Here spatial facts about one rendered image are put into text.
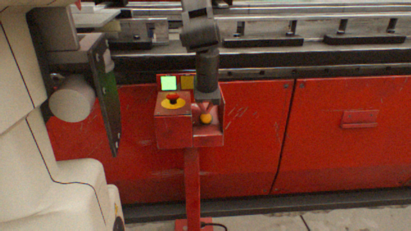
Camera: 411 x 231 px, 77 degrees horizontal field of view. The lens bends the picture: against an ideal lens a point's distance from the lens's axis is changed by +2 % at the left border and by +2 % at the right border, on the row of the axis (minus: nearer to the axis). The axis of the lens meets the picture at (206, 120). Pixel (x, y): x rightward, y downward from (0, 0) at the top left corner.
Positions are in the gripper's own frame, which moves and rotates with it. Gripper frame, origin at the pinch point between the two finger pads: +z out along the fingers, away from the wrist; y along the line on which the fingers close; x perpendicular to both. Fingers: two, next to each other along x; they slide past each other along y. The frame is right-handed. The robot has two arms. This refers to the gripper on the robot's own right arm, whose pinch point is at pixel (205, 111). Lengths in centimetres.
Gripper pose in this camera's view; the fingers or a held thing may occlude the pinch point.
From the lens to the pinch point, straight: 73.2
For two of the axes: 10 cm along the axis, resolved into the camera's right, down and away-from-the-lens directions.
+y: -0.8, -7.1, 7.0
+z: -0.3, 7.0, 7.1
